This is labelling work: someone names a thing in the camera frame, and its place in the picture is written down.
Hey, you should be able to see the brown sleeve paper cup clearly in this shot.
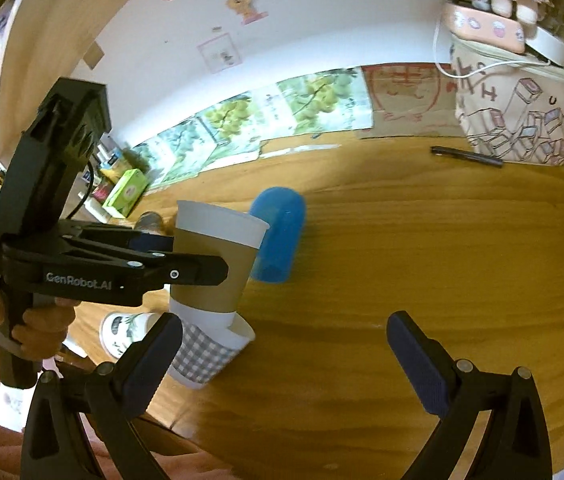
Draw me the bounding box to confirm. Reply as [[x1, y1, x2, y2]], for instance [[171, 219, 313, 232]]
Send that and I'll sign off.
[[170, 200, 269, 328]]

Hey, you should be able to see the clear red patterned cup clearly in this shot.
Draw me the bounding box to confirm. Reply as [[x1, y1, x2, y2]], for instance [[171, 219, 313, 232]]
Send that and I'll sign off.
[[133, 211, 166, 235]]

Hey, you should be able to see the panda print paper cup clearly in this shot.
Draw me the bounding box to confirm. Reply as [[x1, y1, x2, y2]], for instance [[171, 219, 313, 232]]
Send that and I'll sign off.
[[99, 312, 160, 360]]

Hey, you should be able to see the grey checkered paper cup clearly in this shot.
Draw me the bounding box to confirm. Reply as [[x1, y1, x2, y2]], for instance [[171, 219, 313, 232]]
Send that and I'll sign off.
[[168, 314, 256, 389]]

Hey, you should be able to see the blue plastic cup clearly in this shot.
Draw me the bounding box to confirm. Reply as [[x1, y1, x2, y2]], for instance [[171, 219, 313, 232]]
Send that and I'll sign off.
[[249, 186, 307, 284]]

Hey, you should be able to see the person's left hand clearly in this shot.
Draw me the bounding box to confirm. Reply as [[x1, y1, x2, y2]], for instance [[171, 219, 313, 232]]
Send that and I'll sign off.
[[0, 290, 80, 361]]

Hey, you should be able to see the green tissue box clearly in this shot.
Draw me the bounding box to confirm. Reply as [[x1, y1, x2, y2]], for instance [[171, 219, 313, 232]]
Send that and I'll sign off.
[[103, 169, 148, 219]]

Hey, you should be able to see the wooden bookshelf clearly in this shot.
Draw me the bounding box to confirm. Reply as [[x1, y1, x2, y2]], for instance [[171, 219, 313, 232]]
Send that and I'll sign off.
[[0, 0, 128, 167]]

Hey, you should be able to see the grape picture strip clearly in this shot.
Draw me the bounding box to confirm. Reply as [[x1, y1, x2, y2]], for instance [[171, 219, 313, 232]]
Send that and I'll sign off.
[[132, 67, 373, 188]]

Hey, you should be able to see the brown cardboard sheet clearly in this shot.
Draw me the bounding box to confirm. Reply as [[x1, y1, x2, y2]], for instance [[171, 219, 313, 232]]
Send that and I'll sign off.
[[357, 63, 464, 139]]

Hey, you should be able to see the black pen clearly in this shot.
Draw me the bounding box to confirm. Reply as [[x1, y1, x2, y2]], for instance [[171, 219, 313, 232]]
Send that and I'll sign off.
[[429, 145, 504, 168]]

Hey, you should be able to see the printed canvas bag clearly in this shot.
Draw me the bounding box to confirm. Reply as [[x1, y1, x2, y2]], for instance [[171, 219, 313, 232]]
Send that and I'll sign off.
[[451, 36, 564, 166]]

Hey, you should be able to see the pink case on bag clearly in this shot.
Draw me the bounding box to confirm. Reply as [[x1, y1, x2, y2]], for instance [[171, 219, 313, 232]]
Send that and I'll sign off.
[[442, 0, 526, 54]]

